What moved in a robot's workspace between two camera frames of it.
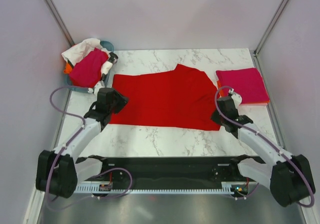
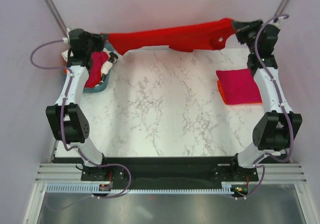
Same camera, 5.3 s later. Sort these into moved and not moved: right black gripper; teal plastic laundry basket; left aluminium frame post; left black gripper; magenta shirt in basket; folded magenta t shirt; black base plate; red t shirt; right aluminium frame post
Moved: red t shirt; left black gripper; right black gripper
Not moved: left aluminium frame post; magenta shirt in basket; black base plate; folded magenta t shirt; right aluminium frame post; teal plastic laundry basket
